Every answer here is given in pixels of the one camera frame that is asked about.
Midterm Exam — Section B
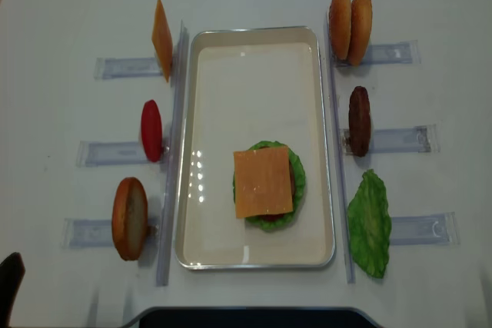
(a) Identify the sesame bun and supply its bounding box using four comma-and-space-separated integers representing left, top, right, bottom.
347, 0, 373, 66
328, 0, 351, 60

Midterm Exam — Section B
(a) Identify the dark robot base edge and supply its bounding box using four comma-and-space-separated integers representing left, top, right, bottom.
129, 306, 380, 327

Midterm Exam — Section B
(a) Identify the orange cheese slice on burger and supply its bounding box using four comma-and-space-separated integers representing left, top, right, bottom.
234, 145, 293, 219

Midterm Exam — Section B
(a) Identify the green lettuce in burger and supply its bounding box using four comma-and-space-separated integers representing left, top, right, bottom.
232, 141, 306, 232

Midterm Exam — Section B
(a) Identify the red tomato slice in burger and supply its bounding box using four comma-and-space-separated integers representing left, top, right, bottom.
259, 214, 284, 222

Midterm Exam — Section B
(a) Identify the upright red tomato slice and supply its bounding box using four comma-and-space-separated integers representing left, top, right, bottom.
141, 100, 163, 162

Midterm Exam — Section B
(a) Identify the upright brown meat patty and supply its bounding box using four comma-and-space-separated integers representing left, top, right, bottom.
348, 86, 371, 157

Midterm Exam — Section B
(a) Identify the upright orange cheese slice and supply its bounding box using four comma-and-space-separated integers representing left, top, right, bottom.
151, 0, 173, 82

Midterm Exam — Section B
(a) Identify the upright green lettuce leaf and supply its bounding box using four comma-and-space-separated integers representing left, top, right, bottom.
347, 169, 392, 279

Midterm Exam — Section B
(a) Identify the clear holder behind tomato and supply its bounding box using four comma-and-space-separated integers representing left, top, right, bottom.
76, 141, 152, 167

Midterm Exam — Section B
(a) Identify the clear holder behind cheese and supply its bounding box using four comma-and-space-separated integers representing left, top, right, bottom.
94, 58, 163, 80

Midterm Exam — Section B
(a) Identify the clear holder behind lettuce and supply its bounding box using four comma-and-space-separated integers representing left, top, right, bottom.
390, 212, 460, 246

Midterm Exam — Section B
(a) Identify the cream metal tray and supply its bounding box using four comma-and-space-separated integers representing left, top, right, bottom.
175, 26, 335, 270

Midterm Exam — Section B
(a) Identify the brown patty in burger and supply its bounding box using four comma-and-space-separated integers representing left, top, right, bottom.
289, 162, 296, 198

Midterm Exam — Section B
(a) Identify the upright bottom bun slice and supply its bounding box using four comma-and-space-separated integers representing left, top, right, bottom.
111, 177, 148, 261

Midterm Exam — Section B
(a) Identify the clear holder behind patty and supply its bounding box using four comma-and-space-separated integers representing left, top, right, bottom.
341, 124, 440, 154

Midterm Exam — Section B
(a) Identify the clear holder behind top buns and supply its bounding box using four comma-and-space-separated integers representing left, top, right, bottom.
359, 40, 421, 66

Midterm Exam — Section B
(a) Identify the clear holder behind bottom bun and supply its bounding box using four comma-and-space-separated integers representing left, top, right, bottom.
61, 217, 161, 250

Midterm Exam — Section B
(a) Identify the left long clear acrylic rail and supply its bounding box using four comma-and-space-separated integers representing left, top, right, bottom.
156, 23, 189, 287

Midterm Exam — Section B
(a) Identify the long clear acrylic rail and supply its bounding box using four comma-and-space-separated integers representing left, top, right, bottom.
156, 23, 189, 287
324, 10, 355, 284

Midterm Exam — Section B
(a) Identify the right long clear acrylic rail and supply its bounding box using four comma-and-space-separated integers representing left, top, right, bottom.
324, 10, 355, 284

